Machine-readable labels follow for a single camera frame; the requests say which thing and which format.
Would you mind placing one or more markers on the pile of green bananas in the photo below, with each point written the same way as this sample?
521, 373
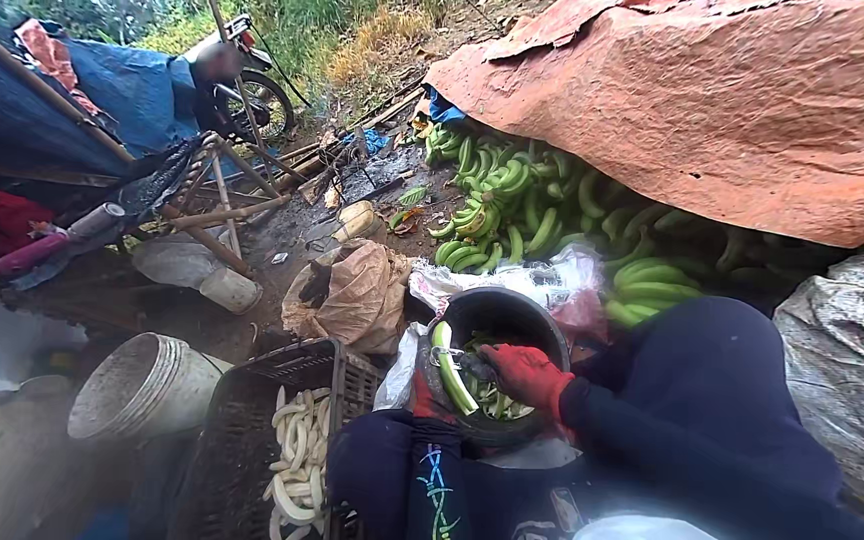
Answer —
511, 202

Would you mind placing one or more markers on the heap of green peels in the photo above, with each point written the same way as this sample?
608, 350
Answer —
503, 401

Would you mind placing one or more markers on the orange tarp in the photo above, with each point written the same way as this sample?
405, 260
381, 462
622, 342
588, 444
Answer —
687, 112

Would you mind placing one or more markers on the person's left hand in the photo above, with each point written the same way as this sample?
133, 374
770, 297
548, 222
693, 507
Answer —
427, 390

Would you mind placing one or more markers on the partly peeled green banana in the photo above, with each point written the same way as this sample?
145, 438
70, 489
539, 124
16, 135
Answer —
451, 373

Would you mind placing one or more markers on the yellowish plastic jerrycan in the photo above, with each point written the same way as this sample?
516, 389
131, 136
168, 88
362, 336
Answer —
357, 220

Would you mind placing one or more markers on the blue tarp shelter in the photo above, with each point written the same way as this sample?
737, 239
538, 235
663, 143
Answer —
121, 79

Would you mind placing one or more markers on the brown woven sack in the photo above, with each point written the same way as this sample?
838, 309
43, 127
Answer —
364, 300

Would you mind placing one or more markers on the person's right fingers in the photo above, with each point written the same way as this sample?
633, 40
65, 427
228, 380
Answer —
493, 363

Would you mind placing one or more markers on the dirty white bucket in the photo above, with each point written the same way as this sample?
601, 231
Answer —
166, 397

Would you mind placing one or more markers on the person's left fingers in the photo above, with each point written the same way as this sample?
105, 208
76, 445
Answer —
426, 361

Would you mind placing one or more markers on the black plastic crate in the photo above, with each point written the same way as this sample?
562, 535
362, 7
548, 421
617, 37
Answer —
233, 427

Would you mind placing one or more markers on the person's right hand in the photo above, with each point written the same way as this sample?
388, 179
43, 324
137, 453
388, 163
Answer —
533, 373

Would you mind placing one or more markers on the small whitish plastic container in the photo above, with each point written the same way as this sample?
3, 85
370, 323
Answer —
233, 291

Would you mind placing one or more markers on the round black bucket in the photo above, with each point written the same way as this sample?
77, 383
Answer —
544, 330

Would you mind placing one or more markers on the crumpled blue plastic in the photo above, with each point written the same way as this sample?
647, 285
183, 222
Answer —
372, 140

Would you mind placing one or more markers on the pile of peeled bananas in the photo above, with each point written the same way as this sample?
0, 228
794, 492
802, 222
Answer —
300, 450

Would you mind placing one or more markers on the translucent plastic bag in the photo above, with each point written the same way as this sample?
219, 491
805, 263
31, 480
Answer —
169, 259

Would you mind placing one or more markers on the motorcycle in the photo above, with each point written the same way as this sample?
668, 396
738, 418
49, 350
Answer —
267, 97

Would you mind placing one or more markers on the green leaf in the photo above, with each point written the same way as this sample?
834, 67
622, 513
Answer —
412, 196

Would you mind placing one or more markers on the pink and grey roll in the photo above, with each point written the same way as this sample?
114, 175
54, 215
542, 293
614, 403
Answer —
49, 244

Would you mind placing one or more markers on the grey weathered sack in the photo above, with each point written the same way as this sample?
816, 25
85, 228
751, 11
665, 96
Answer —
856, 352

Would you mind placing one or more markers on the person's legs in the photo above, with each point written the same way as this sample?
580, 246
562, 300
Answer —
717, 375

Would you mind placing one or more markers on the orange cloth strip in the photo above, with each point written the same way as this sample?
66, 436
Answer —
53, 56

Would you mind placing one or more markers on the person's left forearm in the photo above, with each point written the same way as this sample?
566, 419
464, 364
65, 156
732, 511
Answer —
434, 480

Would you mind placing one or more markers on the person's right forearm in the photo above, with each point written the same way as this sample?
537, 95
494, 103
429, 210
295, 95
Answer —
672, 450

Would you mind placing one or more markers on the wooden pole frame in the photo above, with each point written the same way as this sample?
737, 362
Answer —
226, 217

